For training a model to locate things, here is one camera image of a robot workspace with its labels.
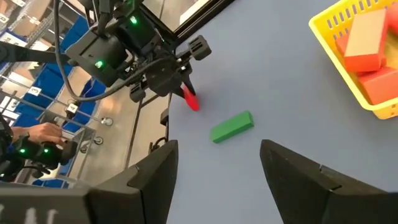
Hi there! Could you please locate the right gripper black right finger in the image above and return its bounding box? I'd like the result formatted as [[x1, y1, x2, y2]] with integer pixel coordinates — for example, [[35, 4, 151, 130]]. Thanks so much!
[[259, 139, 398, 224]]

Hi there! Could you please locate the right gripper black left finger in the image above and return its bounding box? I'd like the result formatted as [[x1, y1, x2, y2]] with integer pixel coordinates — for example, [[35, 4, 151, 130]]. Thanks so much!
[[0, 139, 180, 224]]

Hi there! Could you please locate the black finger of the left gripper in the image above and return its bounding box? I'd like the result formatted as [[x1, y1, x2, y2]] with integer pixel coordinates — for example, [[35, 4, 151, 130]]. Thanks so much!
[[181, 73, 198, 97]]

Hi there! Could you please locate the red rectangular block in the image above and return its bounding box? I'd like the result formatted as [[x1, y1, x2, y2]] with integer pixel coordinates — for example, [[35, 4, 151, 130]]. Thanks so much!
[[182, 84, 201, 113]]

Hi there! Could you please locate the orange rectangular block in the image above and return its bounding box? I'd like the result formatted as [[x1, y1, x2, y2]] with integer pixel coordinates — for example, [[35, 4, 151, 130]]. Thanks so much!
[[356, 66, 398, 106], [334, 33, 351, 57], [343, 8, 389, 73]]

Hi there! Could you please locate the long green block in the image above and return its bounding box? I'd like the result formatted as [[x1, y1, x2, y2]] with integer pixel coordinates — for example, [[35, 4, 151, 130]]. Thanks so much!
[[210, 110, 255, 144]]

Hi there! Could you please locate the blue storage bin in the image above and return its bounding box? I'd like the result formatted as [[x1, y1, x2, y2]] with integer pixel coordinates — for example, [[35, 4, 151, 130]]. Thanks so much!
[[60, 15, 91, 52], [80, 79, 106, 100], [32, 63, 74, 97]]

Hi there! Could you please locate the yellow plastic basket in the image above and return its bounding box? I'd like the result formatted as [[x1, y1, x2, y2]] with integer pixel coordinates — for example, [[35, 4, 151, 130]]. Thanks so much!
[[308, 0, 398, 121]]

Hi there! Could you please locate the person's hand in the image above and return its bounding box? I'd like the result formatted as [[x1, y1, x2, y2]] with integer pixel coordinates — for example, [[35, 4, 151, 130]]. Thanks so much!
[[11, 122, 68, 147]]

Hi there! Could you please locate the metal shelf rack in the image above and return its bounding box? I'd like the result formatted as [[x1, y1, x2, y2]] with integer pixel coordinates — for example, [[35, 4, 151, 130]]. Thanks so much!
[[0, 0, 113, 190]]

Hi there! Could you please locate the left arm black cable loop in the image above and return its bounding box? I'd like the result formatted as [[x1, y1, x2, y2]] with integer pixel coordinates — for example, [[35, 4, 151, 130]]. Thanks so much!
[[52, 0, 178, 103]]

